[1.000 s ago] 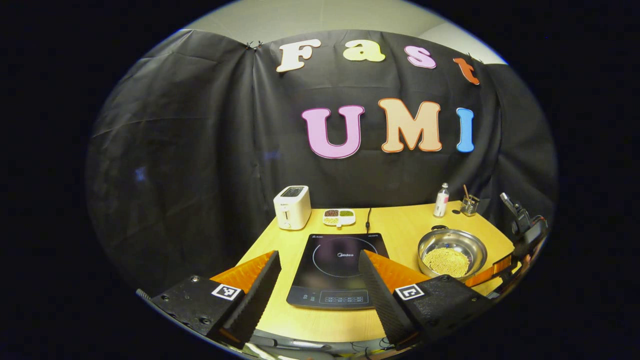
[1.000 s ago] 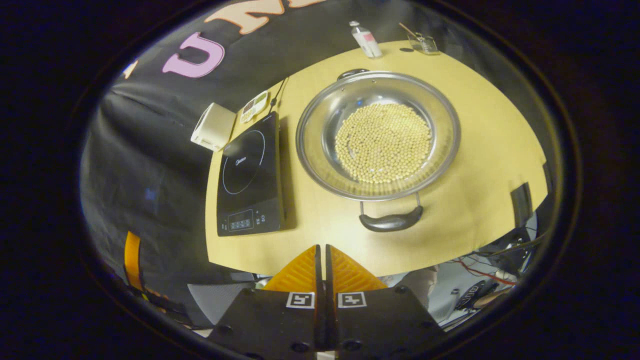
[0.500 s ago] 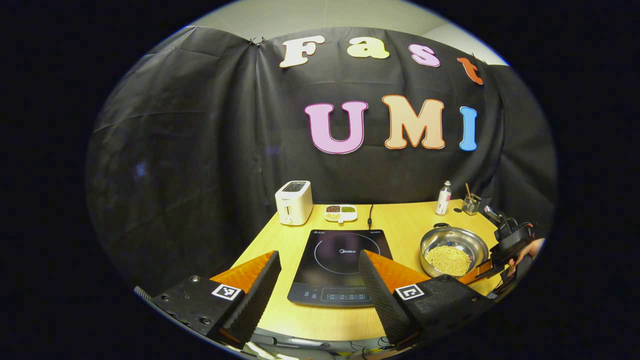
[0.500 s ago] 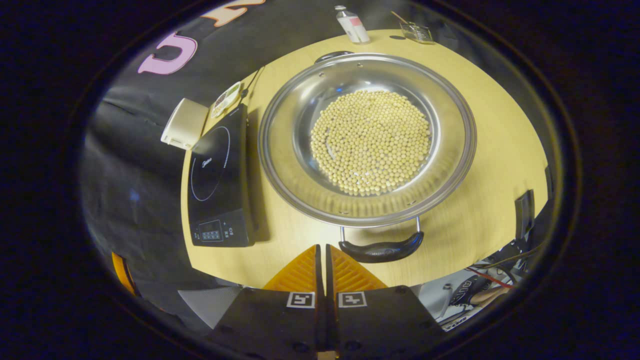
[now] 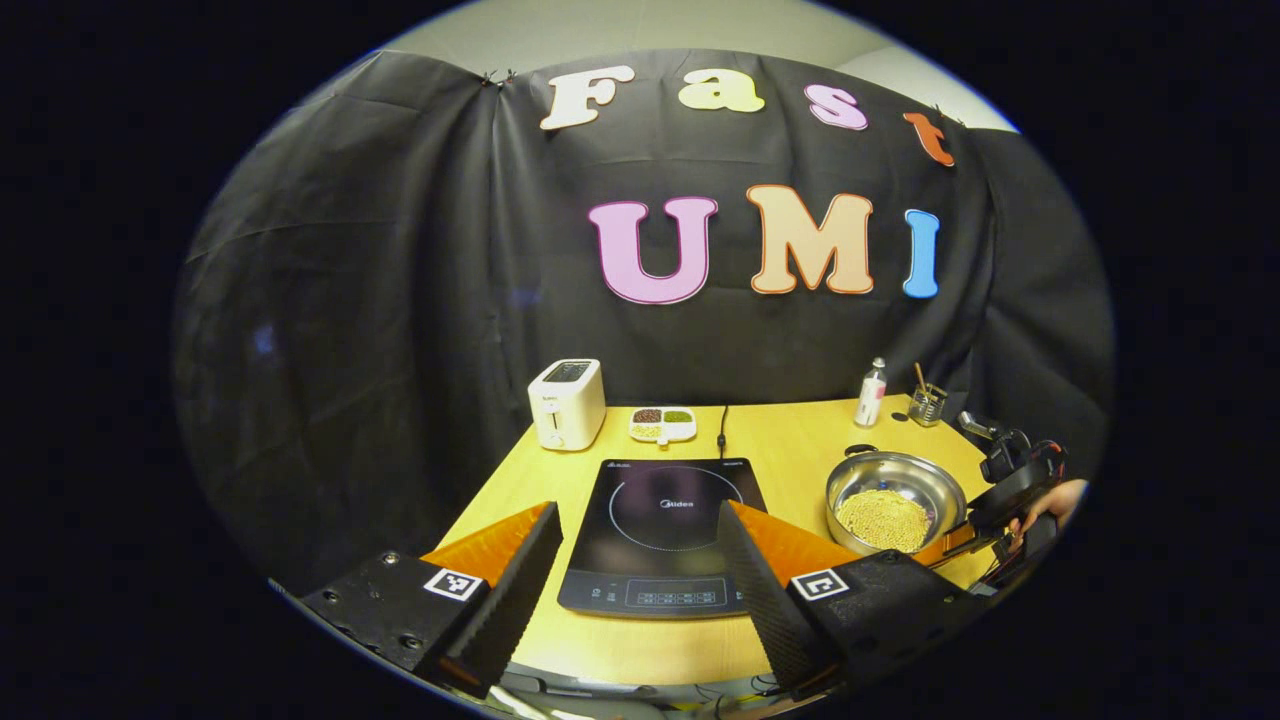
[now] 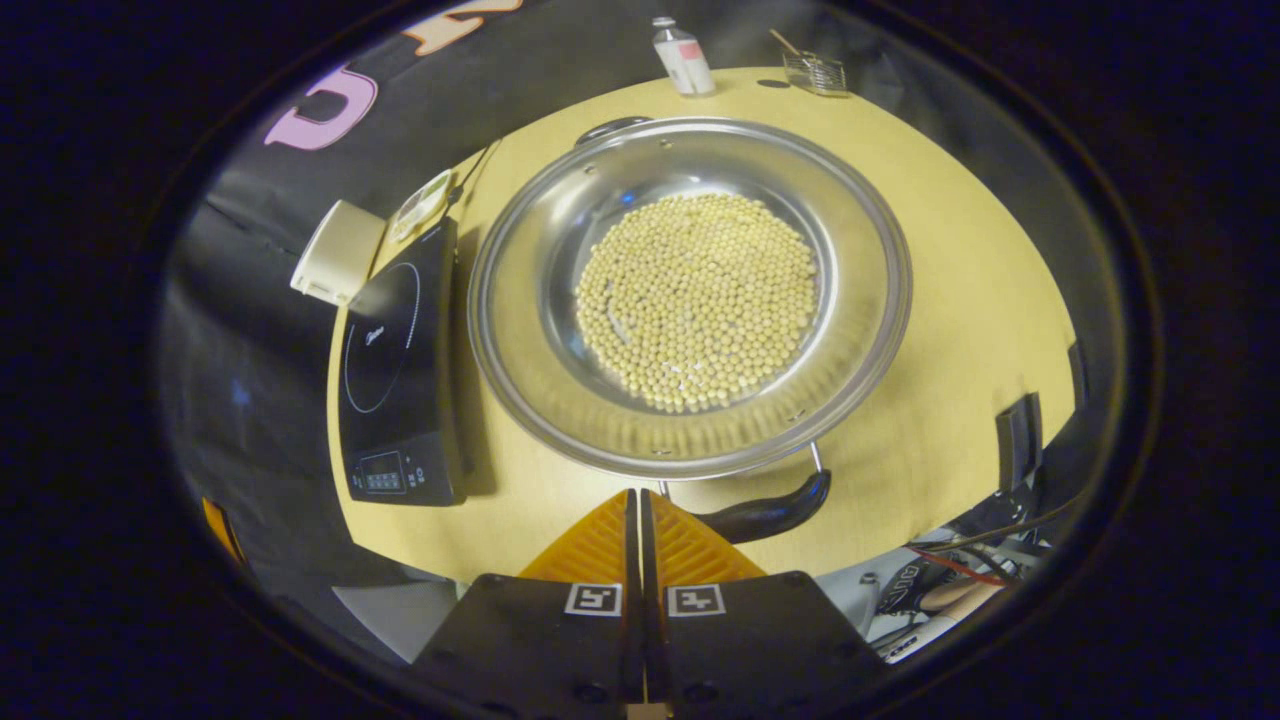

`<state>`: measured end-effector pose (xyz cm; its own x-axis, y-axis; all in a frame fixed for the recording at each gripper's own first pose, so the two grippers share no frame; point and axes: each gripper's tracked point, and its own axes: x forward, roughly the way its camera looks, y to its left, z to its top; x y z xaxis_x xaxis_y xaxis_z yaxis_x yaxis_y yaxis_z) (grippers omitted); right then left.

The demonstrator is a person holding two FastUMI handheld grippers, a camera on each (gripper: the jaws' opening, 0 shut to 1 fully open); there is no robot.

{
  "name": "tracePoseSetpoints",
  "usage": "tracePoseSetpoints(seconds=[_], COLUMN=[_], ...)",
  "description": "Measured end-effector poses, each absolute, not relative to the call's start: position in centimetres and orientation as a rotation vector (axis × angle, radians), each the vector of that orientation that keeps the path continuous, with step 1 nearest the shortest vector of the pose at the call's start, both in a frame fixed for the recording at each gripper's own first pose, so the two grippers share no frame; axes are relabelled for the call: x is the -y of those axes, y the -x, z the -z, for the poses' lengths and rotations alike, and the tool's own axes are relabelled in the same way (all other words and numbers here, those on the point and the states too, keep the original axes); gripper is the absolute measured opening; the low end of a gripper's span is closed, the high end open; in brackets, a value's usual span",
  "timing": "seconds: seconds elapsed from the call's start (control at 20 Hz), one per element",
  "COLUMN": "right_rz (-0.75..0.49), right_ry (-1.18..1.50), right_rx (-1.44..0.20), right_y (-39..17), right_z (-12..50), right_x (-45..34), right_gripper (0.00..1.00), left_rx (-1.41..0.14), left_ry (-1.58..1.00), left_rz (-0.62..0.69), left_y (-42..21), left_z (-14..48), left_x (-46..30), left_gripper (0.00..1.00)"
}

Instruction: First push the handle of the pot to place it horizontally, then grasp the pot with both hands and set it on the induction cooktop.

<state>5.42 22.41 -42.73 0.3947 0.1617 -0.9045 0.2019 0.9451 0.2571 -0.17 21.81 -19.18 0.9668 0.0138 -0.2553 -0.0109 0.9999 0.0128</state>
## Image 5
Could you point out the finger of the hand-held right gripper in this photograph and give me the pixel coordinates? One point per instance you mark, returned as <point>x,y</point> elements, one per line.
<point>945,548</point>

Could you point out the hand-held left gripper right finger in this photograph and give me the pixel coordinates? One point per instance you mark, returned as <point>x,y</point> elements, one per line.
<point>765,600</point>

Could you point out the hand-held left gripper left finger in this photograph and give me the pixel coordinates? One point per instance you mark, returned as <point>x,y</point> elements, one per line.
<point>510,600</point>

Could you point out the black induction cooktop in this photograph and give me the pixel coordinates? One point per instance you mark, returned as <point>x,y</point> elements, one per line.
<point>660,520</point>

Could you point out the glass holder with wooden stick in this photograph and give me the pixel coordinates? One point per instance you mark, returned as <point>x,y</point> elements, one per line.
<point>927,405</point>

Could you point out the white toaster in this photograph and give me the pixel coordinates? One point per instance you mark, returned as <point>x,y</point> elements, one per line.
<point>565,410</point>

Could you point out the white sectioned bean dish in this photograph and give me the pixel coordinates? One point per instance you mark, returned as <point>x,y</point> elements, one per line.
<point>662,425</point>

